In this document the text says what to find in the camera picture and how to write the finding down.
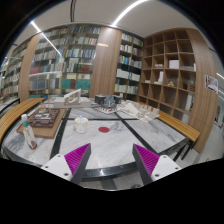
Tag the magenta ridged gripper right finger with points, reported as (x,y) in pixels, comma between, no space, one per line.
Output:
(151,166)

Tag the brown architectural model on board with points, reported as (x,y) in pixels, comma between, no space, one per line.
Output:
(45,125)

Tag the wooden bench right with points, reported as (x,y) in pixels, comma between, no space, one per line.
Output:
(189,132)

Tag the poster on wooden wall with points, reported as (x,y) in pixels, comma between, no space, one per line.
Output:
(211,83)

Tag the wooden bench left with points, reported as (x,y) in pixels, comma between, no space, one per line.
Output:
(14,114)

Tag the clear plastic water bottle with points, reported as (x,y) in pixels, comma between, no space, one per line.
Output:
(28,132)

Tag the large book-filled bookshelf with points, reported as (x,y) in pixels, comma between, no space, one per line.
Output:
(90,58)

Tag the wooden bench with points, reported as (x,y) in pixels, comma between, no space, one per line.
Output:
(189,132)
(14,114)

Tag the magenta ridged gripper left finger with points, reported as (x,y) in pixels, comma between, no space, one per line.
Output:
(71,166)

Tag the white architectural model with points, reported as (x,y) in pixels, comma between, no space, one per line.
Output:
(70,100)

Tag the white cup with yellow band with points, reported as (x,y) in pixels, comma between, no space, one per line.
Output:
(81,124)

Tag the wooden cubby shelf unit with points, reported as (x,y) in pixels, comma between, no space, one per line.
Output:
(168,74)

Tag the dark grey building model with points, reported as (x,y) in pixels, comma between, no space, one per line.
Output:
(108,101)

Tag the red round sticker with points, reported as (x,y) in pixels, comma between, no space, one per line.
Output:
(103,129)

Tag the white terraced landscape model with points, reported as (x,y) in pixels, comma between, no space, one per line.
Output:
(142,112)

